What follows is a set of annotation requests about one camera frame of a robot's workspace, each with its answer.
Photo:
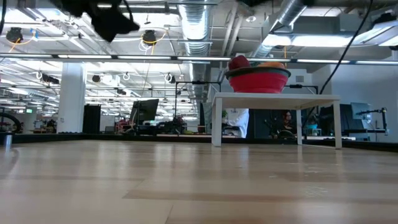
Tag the small white table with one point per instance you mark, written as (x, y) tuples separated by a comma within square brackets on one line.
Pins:
[(280, 100)]

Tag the white ceiling light panel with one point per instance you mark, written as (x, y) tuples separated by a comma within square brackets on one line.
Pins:
[(326, 40)]

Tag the large orange wrinkled fruit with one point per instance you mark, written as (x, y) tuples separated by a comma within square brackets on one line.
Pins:
[(272, 65)]

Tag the dark computer monitor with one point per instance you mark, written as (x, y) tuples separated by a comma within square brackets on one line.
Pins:
[(145, 110)]

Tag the silver ceiling air duct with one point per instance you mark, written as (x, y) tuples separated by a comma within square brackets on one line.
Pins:
[(195, 28)]

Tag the long ceiling light bar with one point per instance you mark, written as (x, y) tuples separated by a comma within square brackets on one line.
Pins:
[(202, 58)]

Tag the red bowl with grey rim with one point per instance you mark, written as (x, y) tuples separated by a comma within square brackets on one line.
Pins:
[(259, 82)]

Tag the black cabinet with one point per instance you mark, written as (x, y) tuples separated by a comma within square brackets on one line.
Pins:
[(92, 118)]

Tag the person in white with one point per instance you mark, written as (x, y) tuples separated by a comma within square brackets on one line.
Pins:
[(237, 121)]

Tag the grey monitor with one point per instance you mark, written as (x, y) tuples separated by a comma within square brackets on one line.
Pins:
[(360, 109)]

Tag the white building column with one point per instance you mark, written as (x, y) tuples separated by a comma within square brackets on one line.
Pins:
[(71, 96)]

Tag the slanted silver air duct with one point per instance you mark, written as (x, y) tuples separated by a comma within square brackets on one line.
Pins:
[(289, 12)]

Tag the seated person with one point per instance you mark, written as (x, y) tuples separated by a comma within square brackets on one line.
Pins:
[(287, 121)]

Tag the small metal cylinder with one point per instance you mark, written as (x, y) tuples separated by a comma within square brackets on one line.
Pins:
[(7, 140)]

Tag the black metal frame stand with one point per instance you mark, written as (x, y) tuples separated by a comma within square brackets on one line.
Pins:
[(199, 82)]

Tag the black hoop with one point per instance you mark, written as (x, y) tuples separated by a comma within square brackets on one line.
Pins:
[(17, 119)]

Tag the glossy red apple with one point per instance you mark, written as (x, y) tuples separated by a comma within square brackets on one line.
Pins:
[(238, 62)]

